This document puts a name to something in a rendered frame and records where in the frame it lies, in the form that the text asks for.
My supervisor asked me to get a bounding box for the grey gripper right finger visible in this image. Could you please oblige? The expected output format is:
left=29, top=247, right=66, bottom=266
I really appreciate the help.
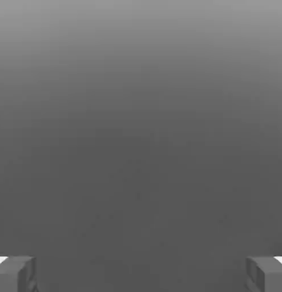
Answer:
left=245, top=255, right=282, bottom=292

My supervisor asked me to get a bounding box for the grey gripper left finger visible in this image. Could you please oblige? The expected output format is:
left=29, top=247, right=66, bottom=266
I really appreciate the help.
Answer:
left=0, top=255, right=38, bottom=292

